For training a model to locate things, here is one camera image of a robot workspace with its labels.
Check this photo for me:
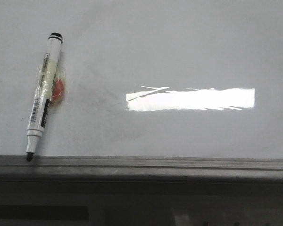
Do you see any white black whiteboard marker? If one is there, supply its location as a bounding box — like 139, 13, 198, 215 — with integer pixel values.
26, 32, 63, 162

